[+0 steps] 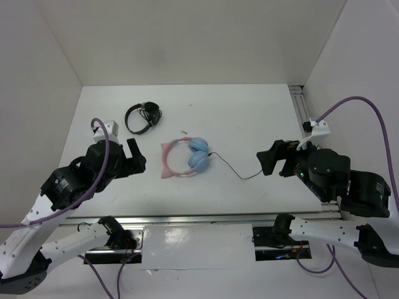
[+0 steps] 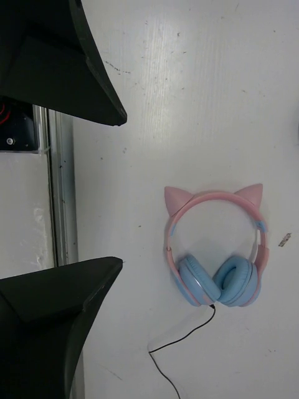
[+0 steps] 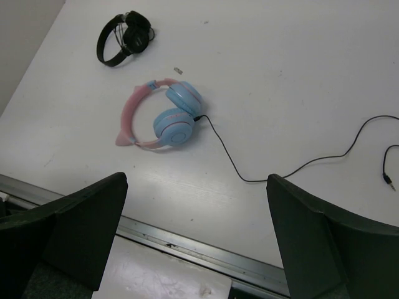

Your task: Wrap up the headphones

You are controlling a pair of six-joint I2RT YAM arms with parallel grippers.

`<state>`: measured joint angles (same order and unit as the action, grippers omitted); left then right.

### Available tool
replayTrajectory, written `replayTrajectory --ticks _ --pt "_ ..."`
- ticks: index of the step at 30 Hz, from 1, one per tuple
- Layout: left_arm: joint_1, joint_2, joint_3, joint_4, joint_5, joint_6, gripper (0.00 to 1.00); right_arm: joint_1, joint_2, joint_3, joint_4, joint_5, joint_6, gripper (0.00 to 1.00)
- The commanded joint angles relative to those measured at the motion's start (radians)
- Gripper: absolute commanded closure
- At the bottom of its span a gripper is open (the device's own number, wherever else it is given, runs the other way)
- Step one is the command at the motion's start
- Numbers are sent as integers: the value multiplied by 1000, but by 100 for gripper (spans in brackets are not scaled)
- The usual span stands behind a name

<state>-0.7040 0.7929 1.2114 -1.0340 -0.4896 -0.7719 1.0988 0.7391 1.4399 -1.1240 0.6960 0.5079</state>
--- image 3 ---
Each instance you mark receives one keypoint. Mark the pink blue cat-ear headphones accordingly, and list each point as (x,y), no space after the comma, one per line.
(172,127)

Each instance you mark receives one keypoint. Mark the aluminium table rail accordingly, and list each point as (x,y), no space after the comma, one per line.
(148,262)

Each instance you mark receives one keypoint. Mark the black headphones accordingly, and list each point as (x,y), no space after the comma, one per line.
(133,33)

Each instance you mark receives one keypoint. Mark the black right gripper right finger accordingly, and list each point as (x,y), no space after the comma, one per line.
(329,252)

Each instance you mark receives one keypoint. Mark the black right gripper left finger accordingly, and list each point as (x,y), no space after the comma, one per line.
(62,245)

